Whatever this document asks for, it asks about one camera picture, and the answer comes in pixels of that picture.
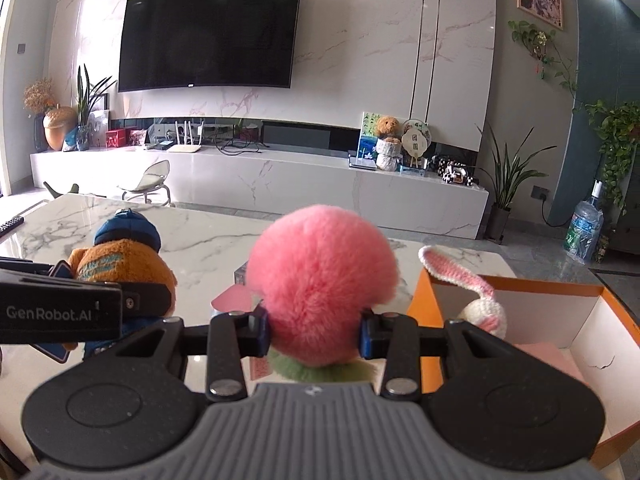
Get green plant in glass vase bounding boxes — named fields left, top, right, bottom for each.
left=74, top=64, right=119, bottom=151

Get white pink crochet bunny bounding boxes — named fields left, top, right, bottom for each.
left=418, top=245, right=509, bottom=339

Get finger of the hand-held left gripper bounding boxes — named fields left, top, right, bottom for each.
left=122, top=282, right=172, bottom=317

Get orange acorn shaped vase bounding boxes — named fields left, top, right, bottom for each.
left=43, top=102, right=79, bottom=152

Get panda figurine set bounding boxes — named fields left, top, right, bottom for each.
left=437, top=159, right=477, bottom=187

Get white wifi router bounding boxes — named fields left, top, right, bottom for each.
left=166, top=120, right=204, bottom=154

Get tall potted floor plant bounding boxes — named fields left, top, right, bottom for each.
left=475, top=122, right=549, bottom=244

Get hanging vine plant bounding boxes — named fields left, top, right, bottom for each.
left=507, top=19, right=579, bottom=99

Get trailing pothos plant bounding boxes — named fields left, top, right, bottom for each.
left=585, top=100, right=640, bottom=217

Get dried flowers in dark vase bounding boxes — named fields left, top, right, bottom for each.
left=23, top=78, right=56, bottom=153

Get small canvas painting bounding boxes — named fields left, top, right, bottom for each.
left=357, top=111, right=397, bottom=166

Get blue card box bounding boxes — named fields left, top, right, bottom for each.
left=35, top=259, right=77, bottom=364

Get pink fluffy plush toy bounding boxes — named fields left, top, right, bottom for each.
left=246, top=204, right=401, bottom=386

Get brown plush bear blue hat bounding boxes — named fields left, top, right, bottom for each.
left=67, top=208, right=179, bottom=361

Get white chair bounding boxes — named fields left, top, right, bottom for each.
left=117, top=160, right=176, bottom=207

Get framed wall picture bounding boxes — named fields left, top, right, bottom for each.
left=516, top=0, right=565, bottom=31

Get large water bottle with pump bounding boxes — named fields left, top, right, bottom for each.
left=565, top=178, right=607, bottom=265

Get white marble television cabinet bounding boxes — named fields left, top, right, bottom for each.
left=30, top=146, right=490, bottom=241

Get black flat screen television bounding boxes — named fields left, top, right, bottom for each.
left=117, top=0, right=304, bottom=93

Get round decorative fan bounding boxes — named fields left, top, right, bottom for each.
left=400, top=119, right=432, bottom=169

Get dark grey cabinet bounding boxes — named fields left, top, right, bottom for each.
left=606, top=150, right=640, bottom=257

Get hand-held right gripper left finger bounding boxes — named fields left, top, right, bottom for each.
left=119, top=308, right=273, bottom=404

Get orange cardboard box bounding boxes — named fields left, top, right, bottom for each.
left=407, top=267, right=640, bottom=472

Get dark chair back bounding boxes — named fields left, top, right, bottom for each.
left=42, top=180, right=108, bottom=200

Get brown teddy in white pot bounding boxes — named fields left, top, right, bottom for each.
left=375, top=115, right=404, bottom=171

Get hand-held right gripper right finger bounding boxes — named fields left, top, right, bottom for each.
left=359, top=309, right=505, bottom=402

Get black cables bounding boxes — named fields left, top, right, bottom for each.
left=217, top=135, right=270, bottom=155

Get illustrated grey card box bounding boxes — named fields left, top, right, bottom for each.
left=233, top=261, right=266, bottom=292

